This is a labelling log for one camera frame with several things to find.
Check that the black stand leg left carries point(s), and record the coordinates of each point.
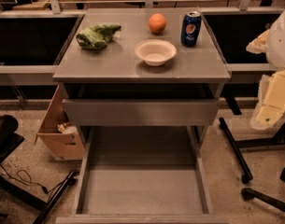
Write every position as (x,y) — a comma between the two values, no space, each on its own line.
(55,194)

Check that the open grey middle drawer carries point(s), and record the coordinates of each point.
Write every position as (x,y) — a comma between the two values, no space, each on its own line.
(142,175)

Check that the crumpled paper in box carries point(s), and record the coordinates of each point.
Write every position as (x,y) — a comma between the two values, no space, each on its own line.
(66,128)

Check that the black table leg frame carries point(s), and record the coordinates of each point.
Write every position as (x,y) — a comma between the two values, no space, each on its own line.
(278,139)

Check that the white paper bowl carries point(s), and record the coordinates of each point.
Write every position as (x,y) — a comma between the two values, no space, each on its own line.
(155,52)

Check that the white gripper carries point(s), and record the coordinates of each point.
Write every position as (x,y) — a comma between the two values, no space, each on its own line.
(280,42)

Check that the grey top drawer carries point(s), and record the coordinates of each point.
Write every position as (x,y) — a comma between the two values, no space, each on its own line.
(82,112)

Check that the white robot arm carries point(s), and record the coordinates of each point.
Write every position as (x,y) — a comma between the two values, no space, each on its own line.
(271,43)

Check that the grey metal drawer cabinet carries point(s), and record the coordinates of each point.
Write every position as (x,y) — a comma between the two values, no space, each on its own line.
(116,73)

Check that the orange fruit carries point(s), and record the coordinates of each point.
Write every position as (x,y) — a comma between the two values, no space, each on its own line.
(157,23)

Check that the cardboard box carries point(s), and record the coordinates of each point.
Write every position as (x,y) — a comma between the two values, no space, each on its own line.
(62,146)

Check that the blue pepsi can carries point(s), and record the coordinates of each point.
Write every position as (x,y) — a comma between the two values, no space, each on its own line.
(190,28)

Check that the black chair base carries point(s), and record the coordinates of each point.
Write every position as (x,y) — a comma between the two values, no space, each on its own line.
(250,194)

